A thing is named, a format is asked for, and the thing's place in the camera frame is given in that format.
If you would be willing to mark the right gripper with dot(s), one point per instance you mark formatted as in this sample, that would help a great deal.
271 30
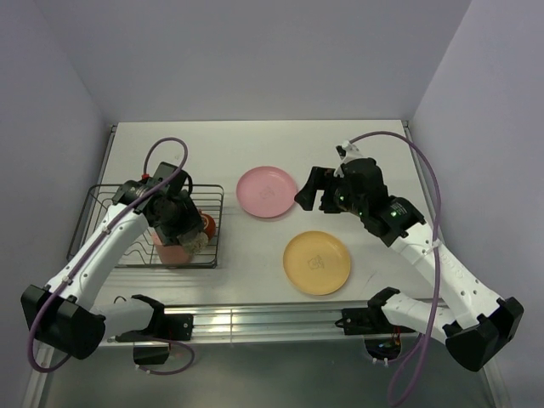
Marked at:
323 178

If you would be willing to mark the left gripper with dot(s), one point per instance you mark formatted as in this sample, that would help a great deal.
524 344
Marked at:
190 219

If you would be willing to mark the small speckled grey cup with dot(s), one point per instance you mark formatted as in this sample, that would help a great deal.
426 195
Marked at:
193 243

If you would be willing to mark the orange mug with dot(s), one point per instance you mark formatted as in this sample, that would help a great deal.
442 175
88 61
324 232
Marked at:
209 225

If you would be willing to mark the pink cup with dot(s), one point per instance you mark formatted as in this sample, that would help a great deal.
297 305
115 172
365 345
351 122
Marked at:
169 254

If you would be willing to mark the pink plate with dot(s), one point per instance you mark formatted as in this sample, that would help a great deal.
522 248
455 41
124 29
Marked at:
266 192

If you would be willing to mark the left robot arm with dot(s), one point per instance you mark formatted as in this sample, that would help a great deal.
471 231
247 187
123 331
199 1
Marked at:
127 217

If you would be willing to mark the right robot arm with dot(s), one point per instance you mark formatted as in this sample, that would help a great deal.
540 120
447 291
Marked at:
475 323

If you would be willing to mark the yellow plate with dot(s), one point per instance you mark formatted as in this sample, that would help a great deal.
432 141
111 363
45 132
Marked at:
316 263

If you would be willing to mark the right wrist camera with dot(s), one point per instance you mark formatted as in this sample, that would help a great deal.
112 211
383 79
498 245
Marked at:
347 152

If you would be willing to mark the metal wire dish rack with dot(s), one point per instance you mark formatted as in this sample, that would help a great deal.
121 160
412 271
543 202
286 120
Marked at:
142 253

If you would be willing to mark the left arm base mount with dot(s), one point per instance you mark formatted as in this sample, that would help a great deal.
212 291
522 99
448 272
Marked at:
171 329

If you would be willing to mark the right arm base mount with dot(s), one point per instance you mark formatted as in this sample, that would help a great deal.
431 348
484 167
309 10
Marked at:
382 340

